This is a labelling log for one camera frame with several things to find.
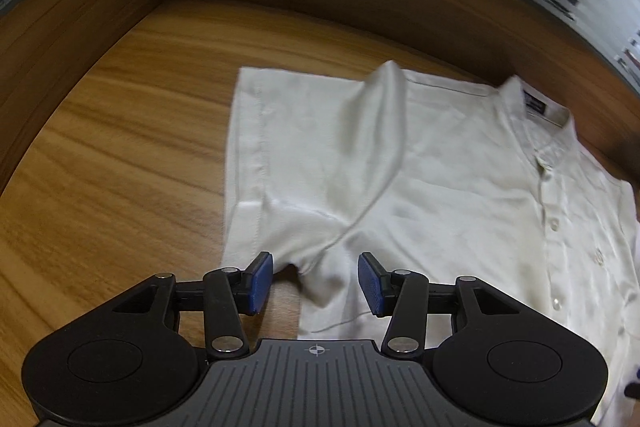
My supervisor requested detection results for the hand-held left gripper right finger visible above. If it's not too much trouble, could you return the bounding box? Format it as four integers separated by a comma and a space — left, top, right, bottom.
358, 251, 531, 361

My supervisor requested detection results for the white button-up shirt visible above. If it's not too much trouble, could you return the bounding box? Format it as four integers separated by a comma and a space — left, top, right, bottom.
221, 59, 640, 427

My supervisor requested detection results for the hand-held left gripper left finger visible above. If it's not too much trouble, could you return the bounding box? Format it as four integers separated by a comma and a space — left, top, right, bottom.
100, 252, 274, 361

